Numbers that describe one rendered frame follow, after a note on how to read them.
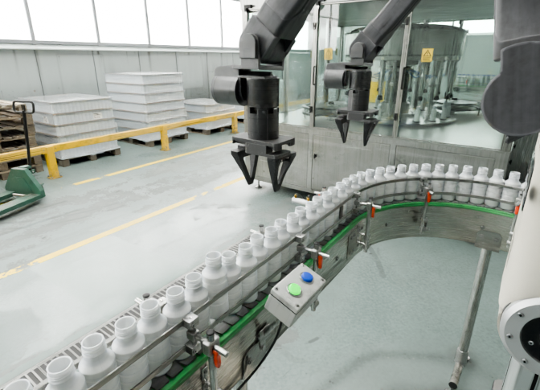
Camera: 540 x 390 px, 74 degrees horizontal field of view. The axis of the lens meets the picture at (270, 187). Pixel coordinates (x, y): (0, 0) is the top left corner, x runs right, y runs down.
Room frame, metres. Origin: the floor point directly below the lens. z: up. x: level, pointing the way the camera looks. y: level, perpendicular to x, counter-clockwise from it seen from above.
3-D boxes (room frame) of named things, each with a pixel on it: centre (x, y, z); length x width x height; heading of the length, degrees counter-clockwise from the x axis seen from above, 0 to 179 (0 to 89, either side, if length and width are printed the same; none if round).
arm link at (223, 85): (0.67, 0.05, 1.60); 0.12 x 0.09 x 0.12; 56
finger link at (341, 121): (1.02, -0.23, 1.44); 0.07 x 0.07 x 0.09; 55
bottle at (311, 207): (1.12, -0.14, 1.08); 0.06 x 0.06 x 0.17
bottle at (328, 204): (1.21, -0.21, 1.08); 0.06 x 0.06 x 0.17
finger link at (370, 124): (1.00, -0.26, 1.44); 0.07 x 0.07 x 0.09; 55
